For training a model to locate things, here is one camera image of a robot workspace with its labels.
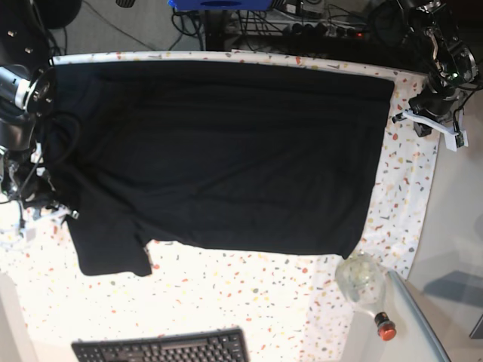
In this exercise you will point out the terrazzo pattern tablecloth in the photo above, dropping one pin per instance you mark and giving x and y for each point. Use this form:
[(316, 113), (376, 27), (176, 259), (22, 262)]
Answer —
[(288, 306)]

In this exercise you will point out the black t-shirt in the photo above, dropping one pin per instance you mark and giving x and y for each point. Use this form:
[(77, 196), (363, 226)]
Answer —
[(222, 156)]

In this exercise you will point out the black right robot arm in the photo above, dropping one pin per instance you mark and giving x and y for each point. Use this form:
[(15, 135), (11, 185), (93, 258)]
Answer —
[(34, 138)]

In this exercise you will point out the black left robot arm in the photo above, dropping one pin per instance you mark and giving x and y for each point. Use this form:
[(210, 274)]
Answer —
[(429, 29)]

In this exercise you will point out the blue box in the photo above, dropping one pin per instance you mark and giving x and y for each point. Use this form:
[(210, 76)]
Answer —
[(218, 5)]

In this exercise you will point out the black power strip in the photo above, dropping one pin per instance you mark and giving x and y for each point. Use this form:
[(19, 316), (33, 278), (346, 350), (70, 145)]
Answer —
[(326, 29)]

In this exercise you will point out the black computer keyboard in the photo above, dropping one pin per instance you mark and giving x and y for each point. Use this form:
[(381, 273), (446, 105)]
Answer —
[(218, 345)]

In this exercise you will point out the clear bottle with red cap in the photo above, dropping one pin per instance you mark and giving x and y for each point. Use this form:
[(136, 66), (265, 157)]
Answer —
[(362, 281)]

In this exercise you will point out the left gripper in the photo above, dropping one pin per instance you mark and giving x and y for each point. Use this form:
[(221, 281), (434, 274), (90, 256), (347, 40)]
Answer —
[(431, 110)]

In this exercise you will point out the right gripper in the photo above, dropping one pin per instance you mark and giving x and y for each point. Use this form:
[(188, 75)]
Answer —
[(25, 179)]

